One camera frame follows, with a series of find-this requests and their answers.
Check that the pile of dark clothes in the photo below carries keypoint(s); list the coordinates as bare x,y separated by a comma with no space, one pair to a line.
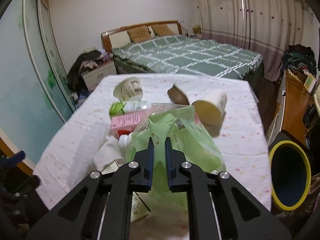
85,62

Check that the yellow rimmed trash bin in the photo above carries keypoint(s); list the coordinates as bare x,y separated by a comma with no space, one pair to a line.
290,174

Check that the orange wooden cabinet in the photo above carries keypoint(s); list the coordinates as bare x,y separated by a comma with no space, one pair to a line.
292,103

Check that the white cup yellow inside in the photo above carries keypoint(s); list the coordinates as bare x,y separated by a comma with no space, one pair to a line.
211,108

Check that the white tissue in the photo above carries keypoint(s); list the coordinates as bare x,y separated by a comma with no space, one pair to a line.
107,154

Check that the clothes pile on cabinet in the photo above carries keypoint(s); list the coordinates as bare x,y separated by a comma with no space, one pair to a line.
299,58

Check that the left brown pillow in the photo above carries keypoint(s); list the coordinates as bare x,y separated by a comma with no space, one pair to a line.
139,34

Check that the yellow tissue box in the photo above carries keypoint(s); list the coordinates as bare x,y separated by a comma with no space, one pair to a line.
197,29

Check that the bed with green quilt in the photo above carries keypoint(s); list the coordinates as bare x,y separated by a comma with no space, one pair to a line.
180,54

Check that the brown pillow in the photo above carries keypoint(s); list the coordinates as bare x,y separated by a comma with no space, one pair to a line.
162,30
139,34

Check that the white printed paper cup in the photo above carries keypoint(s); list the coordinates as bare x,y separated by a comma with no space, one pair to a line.
129,90

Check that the green white bottle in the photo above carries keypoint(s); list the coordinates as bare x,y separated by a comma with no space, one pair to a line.
125,107

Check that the white bottle with cap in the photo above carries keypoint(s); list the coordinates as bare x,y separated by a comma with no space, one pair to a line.
124,141

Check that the sliding wardrobe door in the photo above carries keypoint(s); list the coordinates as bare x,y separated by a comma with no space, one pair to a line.
35,99

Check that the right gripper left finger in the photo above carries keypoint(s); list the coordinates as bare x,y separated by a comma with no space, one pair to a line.
99,207

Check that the brown small container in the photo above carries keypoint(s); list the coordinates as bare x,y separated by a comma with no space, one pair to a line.
176,96

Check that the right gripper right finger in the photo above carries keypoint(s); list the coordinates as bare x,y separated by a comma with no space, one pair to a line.
219,207

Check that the striped pink curtain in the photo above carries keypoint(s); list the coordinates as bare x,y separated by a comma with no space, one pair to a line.
268,27

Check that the right brown pillow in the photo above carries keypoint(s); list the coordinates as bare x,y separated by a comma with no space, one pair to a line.
162,30

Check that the white dotted table cloth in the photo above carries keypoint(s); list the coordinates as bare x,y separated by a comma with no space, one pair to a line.
240,138

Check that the white nightstand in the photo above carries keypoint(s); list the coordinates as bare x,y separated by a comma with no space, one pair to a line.
93,77

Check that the pink carton box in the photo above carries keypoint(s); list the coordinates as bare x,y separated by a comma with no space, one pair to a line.
125,124

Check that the green plastic wrapper bag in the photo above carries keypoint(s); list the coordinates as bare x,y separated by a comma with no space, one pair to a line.
182,125

